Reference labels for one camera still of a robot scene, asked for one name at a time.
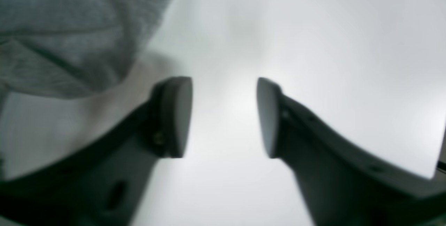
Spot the grey t-shirt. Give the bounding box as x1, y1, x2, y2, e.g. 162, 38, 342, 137
0, 0, 171, 99

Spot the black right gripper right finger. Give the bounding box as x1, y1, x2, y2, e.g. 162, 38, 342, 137
256, 77, 446, 226

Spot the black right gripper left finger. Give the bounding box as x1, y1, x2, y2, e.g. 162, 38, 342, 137
1, 76, 193, 226

